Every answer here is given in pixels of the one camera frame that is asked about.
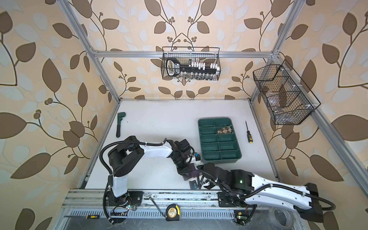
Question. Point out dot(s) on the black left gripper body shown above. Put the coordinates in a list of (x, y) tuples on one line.
[(182, 163)]

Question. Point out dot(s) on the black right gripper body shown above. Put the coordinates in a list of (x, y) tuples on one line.
[(211, 183)]

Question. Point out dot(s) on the green plastic organizer tray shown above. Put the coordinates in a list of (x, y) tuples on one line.
[(218, 148)]

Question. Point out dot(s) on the beige argyle sock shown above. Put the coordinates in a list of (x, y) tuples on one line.
[(225, 130)]

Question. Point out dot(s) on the purple sock yellow cuff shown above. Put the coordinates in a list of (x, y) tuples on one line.
[(190, 174)]

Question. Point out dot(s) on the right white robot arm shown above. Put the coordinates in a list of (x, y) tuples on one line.
[(239, 188)]

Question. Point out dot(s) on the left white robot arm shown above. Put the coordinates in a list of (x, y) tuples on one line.
[(120, 158)]

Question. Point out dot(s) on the clear tape roll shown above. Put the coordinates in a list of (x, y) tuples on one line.
[(281, 219)]

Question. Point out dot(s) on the yellow black screwdriver on table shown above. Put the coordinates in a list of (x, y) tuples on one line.
[(249, 136)]

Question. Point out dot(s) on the yellow black tape measure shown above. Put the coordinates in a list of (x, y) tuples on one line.
[(173, 213)]

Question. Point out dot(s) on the black socket set holder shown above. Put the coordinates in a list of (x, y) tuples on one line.
[(176, 68)]

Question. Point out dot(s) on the small yellow black screwdriver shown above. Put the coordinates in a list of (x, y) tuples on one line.
[(92, 217)]

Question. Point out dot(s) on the green pipe wrench black handle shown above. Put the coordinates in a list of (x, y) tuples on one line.
[(120, 117)]

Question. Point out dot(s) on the back wire basket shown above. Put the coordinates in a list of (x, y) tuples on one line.
[(202, 54)]

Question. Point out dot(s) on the wire basket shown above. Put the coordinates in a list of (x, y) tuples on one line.
[(288, 98), (202, 54)]

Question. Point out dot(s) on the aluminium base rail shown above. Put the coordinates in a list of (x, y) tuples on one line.
[(150, 204)]

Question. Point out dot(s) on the right wire basket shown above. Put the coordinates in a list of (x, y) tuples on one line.
[(288, 98)]

